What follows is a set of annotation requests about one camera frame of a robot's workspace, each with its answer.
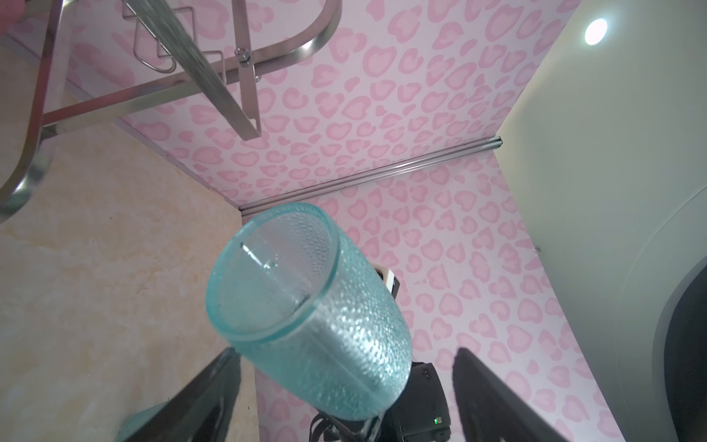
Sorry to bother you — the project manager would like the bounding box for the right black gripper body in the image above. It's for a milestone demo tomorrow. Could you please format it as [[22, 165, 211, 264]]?
[[309, 362, 451, 441]]

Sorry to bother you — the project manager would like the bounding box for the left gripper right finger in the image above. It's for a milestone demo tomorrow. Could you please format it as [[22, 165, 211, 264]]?
[[452, 347, 564, 442]]

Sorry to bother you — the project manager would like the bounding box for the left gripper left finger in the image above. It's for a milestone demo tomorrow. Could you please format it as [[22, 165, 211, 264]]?
[[126, 347, 241, 441]]

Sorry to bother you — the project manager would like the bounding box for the teal plastic cup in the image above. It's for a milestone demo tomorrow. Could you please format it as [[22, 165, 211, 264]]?
[[116, 401, 167, 442], [205, 203, 412, 421]]

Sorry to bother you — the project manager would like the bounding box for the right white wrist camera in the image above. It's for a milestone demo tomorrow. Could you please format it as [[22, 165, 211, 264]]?
[[374, 265, 401, 299]]

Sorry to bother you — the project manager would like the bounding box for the right aluminium frame beam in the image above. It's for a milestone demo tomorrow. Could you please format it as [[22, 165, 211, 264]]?
[[239, 136, 503, 217]]

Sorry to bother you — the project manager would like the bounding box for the aluminium frame beam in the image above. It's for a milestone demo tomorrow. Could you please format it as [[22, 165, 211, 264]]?
[[239, 136, 503, 217], [126, 1, 261, 140]]

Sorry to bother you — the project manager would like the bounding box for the chrome wire dish rack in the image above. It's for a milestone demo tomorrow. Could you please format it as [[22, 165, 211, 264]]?
[[0, 0, 344, 225]]

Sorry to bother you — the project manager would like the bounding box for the left aluminium frame beam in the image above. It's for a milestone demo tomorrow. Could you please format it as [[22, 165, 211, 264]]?
[[126, 1, 261, 140]]

